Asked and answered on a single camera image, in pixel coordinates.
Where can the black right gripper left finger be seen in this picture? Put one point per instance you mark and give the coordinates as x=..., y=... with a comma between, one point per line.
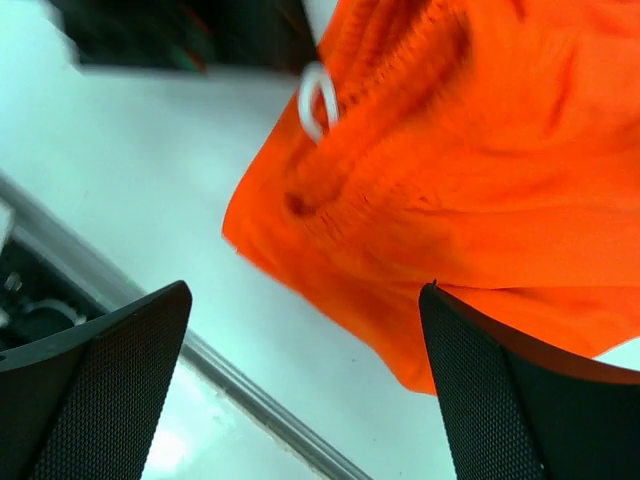
x=84, y=403

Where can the orange shorts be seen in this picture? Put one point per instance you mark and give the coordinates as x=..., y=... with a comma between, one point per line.
x=489, y=146

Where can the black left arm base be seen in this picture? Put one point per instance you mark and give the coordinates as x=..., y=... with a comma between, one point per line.
x=188, y=35

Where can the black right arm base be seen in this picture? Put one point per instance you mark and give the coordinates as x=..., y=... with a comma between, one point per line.
x=37, y=300

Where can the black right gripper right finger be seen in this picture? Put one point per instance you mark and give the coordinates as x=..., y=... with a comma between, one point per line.
x=515, y=407

